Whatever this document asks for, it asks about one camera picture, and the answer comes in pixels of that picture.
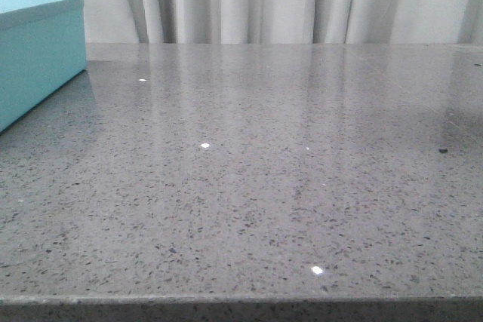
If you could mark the blue storage box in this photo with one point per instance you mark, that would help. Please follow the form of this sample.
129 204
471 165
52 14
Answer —
42 48

